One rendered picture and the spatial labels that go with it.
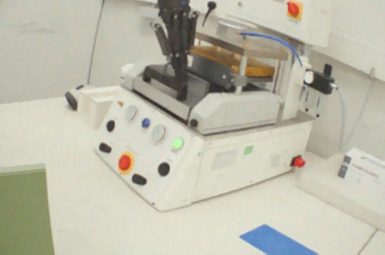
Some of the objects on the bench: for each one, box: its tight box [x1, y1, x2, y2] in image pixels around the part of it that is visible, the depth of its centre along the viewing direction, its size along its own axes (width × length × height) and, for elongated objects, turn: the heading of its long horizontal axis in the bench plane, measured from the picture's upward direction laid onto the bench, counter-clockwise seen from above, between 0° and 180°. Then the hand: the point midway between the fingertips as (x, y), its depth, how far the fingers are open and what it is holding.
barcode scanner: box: [64, 85, 98, 110], centre depth 138 cm, size 20×8×8 cm, turn 105°
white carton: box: [338, 147, 385, 198], centre depth 104 cm, size 12×23×7 cm, turn 18°
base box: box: [91, 88, 313, 212], centre depth 109 cm, size 54×38×17 cm
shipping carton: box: [76, 86, 120, 130], centre depth 129 cm, size 19×13×9 cm
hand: (180, 67), depth 96 cm, fingers closed, pressing on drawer
